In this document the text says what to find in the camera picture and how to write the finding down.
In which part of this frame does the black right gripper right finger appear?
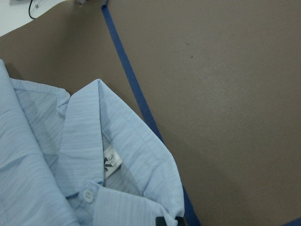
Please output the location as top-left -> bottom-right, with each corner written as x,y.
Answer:
175,217 -> 186,226

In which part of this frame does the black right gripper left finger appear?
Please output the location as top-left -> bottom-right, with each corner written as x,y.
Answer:
156,218 -> 166,226

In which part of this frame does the light blue button-up shirt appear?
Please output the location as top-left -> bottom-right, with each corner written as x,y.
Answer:
0,63 -> 185,226

